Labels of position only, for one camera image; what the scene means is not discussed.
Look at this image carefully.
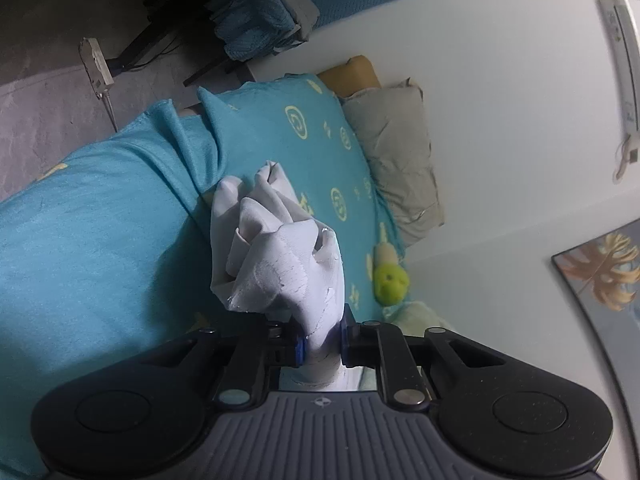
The white shirt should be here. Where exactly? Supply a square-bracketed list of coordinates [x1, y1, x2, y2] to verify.
[210, 162, 360, 391]

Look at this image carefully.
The green fleece cartoon blanket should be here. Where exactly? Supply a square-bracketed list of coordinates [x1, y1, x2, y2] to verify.
[383, 301, 454, 337]

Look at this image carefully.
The green plush toy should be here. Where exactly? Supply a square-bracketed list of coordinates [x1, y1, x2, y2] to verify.
[372, 222, 410, 307]

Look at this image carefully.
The teal patterned bed sheet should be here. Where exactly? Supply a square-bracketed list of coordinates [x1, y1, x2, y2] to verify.
[1, 74, 400, 479]

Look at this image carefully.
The grey pillow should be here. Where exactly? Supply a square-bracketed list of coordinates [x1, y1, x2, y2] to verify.
[343, 79, 444, 247]

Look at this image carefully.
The framed leaf picture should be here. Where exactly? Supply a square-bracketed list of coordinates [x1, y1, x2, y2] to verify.
[550, 216, 640, 441]

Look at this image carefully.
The yellow wooden headboard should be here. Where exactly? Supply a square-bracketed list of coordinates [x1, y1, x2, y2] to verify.
[318, 55, 381, 99]

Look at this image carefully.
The white power strip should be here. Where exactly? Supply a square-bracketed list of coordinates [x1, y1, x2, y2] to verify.
[78, 38, 114, 96]

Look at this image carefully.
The grey cloth on chair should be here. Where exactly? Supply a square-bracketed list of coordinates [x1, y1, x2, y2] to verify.
[281, 0, 320, 42]

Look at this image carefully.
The white air conditioner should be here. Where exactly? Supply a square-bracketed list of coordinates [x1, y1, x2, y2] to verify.
[598, 0, 639, 181]

